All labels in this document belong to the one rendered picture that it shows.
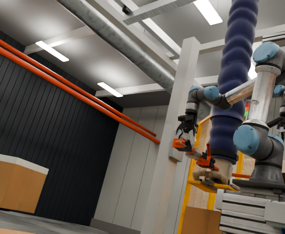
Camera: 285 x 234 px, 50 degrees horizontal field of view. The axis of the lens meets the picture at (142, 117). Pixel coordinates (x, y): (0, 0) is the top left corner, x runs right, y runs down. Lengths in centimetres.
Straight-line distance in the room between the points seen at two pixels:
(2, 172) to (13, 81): 1036
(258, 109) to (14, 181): 199
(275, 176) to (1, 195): 203
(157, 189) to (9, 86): 1028
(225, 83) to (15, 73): 1130
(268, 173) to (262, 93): 35
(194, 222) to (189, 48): 225
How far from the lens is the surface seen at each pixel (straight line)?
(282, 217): 127
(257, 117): 143
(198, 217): 224
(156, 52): 462
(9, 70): 1300
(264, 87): 148
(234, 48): 251
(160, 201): 325
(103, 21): 767
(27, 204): 290
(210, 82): 1132
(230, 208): 147
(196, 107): 177
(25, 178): 281
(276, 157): 149
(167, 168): 329
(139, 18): 377
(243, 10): 271
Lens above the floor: 77
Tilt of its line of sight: 18 degrees up
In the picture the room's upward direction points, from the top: 14 degrees clockwise
